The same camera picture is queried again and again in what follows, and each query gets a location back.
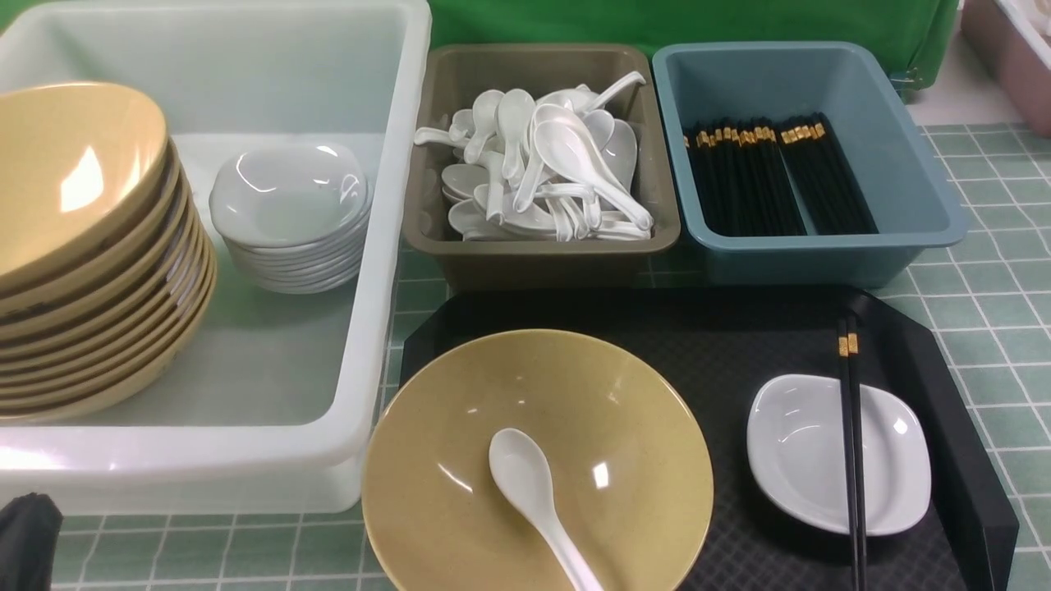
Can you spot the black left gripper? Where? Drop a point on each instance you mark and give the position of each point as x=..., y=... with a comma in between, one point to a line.
x=29, y=528

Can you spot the white ceramic soup spoon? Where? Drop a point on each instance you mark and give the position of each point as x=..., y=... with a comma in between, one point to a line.
x=521, y=471

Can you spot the tan noodle bowl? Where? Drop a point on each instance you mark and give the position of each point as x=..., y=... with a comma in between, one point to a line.
x=633, y=479

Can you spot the white sauce dish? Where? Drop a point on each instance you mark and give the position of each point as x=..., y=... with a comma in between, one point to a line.
x=795, y=448

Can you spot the black chopstick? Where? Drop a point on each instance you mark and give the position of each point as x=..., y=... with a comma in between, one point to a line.
x=855, y=450
x=841, y=384

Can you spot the stack of tan bowls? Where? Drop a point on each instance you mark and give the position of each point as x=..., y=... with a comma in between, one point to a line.
x=107, y=269

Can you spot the large white plastic tub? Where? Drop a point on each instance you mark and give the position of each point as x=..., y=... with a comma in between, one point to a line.
x=269, y=407

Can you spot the stack of white dishes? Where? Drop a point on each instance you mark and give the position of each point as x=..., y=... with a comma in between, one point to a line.
x=294, y=216

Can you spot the pile of white spoons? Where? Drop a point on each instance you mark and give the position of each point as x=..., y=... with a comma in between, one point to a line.
x=556, y=168

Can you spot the black plastic serving tray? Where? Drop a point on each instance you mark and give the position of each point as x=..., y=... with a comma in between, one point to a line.
x=717, y=347

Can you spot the bundle of black chopsticks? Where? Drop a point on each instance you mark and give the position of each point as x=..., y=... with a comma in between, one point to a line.
x=758, y=178

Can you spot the blue plastic chopstick bin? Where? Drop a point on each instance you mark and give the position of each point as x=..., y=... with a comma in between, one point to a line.
x=913, y=204

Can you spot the green backdrop cloth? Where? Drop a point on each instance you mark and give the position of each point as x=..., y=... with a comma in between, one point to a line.
x=909, y=38

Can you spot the pink plastic bin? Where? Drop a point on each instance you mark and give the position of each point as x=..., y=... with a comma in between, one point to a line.
x=1011, y=38

